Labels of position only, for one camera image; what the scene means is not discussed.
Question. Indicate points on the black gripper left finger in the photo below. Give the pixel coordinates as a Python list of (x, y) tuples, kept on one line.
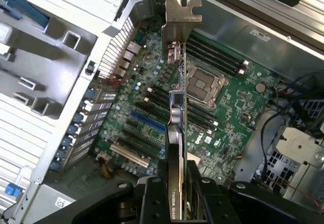
[(152, 198)]

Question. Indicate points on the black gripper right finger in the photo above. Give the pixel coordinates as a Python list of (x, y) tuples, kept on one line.
[(210, 203)]

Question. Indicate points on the green graphics card black cooler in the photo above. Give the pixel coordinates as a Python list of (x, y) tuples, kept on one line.
[(177, 31)]

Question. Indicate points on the small silver heatsink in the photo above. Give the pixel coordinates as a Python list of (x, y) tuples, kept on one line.
[(195, 159)]

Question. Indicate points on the white expansion slot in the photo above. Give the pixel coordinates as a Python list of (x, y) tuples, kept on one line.
[(129, 155)]

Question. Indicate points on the green motherboard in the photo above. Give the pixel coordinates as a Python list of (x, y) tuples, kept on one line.
[(227, 132)]

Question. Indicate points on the blue expansion slot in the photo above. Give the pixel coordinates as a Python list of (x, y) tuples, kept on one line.
[(146, 120)]

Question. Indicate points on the grey power supply unit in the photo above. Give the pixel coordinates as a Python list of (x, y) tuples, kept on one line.
[(45, 201)]

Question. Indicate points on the CPU socket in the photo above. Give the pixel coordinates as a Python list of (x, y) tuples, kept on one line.
[(207, 82)]

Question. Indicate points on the round coin cell battery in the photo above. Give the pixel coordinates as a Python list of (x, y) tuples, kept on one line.
[(260, 87)]

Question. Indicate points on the blue plastic case latch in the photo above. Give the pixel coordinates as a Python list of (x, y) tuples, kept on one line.
[(12, 189)]

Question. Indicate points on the open grey PC case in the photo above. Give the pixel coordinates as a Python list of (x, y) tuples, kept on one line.
[(227, 26)]

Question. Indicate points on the grey plastic parts rack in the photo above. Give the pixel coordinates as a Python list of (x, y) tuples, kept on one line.
[(38, 56)]

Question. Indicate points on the silver metal bracket with hole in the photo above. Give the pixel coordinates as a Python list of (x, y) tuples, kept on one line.
[(296, 145)]

